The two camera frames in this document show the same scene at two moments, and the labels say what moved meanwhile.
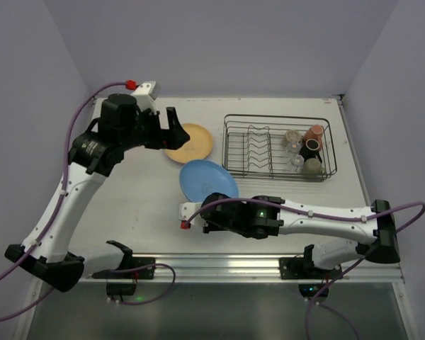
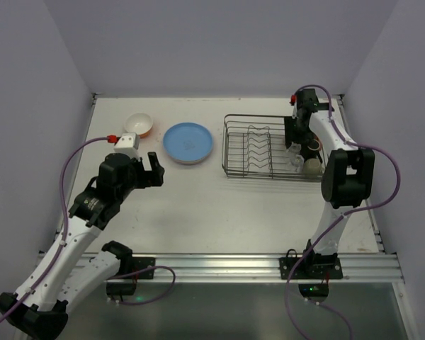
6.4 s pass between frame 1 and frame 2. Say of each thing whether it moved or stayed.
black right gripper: moved
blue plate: moved
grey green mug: stayed
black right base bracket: stayed
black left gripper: moved
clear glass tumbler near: stayed
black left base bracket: stayed
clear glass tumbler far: stayed
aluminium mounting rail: stayed
